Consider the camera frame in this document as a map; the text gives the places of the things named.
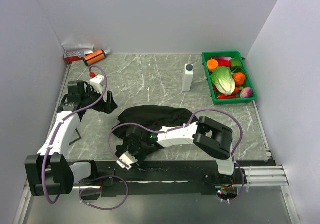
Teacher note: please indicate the toy purple onion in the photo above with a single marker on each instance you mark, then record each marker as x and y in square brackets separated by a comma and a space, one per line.
[247, 92]

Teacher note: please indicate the orange cylindrical bottle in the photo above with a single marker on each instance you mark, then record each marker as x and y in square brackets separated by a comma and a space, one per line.
[95, 57]

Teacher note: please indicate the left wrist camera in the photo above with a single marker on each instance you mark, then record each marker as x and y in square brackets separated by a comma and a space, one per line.
[98, 83]

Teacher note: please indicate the toy green bell pepper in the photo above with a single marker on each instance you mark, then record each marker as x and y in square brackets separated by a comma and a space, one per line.
[235, 64]

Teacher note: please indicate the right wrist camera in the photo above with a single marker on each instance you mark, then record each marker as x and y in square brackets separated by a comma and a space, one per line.
[126, 160]

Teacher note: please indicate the toy orange bumpy pumpkin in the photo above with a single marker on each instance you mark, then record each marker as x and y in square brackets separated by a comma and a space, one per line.
[239, 79]

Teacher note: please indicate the toy napa cabbage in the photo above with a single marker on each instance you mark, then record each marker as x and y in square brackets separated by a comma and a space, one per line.
[222, 79]

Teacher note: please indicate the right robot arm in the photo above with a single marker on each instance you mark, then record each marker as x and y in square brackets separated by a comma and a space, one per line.
[211, 136]

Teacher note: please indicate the toy long red chili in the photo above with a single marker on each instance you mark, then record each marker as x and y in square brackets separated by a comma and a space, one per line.
[222, 97]

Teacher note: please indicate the black printed t-shirt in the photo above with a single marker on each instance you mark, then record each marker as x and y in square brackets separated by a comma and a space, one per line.
[153, 117]

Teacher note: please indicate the green plastic tray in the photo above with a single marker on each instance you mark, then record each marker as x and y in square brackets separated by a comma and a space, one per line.
[227, 55]

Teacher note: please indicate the aluminium rail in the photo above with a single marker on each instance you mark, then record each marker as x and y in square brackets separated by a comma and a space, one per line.
[253, 175]

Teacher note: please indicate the toy orange fruit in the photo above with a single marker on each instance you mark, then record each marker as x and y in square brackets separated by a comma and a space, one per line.
[212, 64]

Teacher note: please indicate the toy red bell pepper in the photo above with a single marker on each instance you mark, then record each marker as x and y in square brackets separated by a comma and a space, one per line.
[223, 62]

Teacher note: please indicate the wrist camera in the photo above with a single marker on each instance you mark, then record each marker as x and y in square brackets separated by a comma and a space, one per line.
[98, 83]
[126, 160]

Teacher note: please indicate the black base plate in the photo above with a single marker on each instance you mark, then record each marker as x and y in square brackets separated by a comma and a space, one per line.
[122, 188]

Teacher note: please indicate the red white box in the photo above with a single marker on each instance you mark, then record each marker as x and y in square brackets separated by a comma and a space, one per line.
[77, 53]

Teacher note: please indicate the white rectangular bottle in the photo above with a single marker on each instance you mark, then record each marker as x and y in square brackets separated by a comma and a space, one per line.
[187, 77]

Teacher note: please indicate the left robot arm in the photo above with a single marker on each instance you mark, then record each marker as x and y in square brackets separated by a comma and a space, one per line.
[48, 171]

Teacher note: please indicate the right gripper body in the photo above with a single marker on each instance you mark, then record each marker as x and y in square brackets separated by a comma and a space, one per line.
[139, 150]

